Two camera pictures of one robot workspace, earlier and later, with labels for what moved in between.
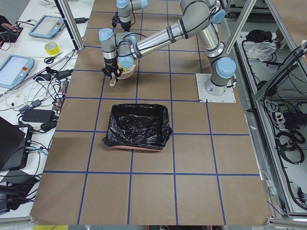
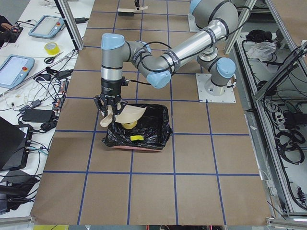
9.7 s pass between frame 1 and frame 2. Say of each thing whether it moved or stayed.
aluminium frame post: stayed
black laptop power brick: stayed
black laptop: stayed
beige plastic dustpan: moved
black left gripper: moved
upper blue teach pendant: stayed
